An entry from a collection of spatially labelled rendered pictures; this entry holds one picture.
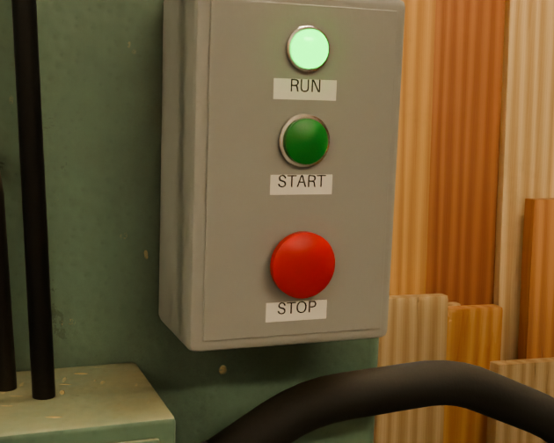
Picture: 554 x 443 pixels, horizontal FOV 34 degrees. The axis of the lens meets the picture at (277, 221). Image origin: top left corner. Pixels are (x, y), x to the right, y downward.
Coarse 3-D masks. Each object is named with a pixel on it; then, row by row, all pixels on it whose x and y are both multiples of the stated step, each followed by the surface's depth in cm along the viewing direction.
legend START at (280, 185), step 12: (276, 180) 40; (288, 180) 40; (300, 180) 40; (312, 180) 40; (324, 180) 41; (276, 192) 40; (288, 192) 40; (300, 192) 40; (312, 192) 40; (324, 192) 41
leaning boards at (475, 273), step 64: (448, 0) 185; (512, 0) 188; (448, 64) 187; (512, 64) 189; (448, 128) 188; (512, 128) 191; (448, 192) 190; (512, 192) 192; (448, 256) 192; (512, 256) 193; (448, 320) 178; (512, 320) 195
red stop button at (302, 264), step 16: (288, 240) 40; (304, 240) 40; (320, 240) 40; (272, 256) 40; (288, 256) 39; (304, 256) 40; (320, 256) 40; (272, 272) 40; (288, 272) 40; (304, 272) 40; (320, 272) 40; (288, 288) 40; (304, 288) 40; (320, 288) 40
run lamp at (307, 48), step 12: (300, 36) 39; (312, 36) 39; (324, 36) 39; (288, 48) 39; (300, 48) 39; (312, 48) 39; (324, 48) 39; (288, 60) 39; (300, 60) 39; (312, 60) 39; (324, 60) 39
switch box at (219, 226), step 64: (192, 0) 38; (256, 0) 38; (320, 0) 39; (384, 0) 41; (192, 64) 38; (256, 64) 39; (384, 64) 41; (192, 128) 38; (256, 128) 39; (384, 128) 41; (192, 192) 39; (256, 192) 39; (384, 192) 42; (192, 256) 39; (256, 256) 40; (384, 256) 42; (192, 320) 40; (256, 320) 40; (320, 320) 42; (384, 320) 43
